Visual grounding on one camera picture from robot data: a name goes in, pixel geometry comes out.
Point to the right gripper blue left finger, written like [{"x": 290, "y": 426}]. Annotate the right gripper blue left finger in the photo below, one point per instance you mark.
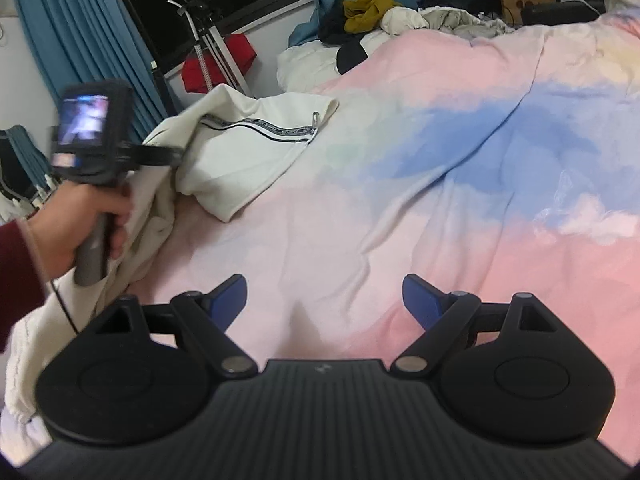
[{"x": 203, "y": 321}]

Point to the blue curtain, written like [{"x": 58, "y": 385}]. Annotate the blue curtain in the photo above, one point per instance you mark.
[{"x": 76, "y": 41}]

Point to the white sweatpants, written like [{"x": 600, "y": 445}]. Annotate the white sweatpants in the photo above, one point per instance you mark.
[{"x": 235, "y": 147}]

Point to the white crumpled clothes pile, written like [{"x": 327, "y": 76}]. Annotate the white crumpled clothes pile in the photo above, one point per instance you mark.
[{"x": 451, "y": 21}]

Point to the person's left hand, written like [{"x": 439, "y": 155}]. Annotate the person's left hand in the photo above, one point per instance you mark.
[{"x": 68, "y": 218}]

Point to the mustard yellow garment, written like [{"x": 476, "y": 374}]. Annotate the mustard yellow garment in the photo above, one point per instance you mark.
[{"x": 364, "y": 15}]

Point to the white tripod stand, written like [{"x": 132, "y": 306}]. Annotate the white tripod stand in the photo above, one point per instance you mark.
[{"x": 208, "y": 39}]

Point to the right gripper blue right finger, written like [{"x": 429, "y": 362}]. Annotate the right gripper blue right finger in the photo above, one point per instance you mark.
[{"x": 446, "y": 318}]

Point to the dark red sleeve forearm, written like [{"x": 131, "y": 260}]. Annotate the dark red sleeve forearm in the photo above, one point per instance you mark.
[{"x": 22, "y": 276}]

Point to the pastel pink blue duvet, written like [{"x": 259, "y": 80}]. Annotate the pastel pink blue duvet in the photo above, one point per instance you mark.
[{"x": 493, "y": 166}]

